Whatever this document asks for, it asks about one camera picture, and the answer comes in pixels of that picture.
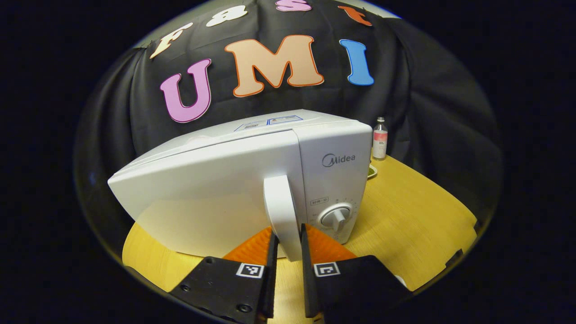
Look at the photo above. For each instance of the black backdrop cloth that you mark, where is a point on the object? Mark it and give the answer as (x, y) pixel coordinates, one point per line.
(427, 112)

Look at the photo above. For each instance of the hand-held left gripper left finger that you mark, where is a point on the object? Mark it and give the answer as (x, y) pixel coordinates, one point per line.
(271, 279)

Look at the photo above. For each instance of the white microwave oven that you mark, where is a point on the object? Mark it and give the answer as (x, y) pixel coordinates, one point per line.
(216, 193)

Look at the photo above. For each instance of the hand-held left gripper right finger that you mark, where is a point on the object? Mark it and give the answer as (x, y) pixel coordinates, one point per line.
(308, 279)

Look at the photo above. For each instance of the white plate with green contents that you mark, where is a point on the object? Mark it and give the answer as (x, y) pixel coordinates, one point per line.
(371, 171)

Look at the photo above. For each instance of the small bottle with pink label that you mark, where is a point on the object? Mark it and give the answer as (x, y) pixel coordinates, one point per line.
(380, 141)

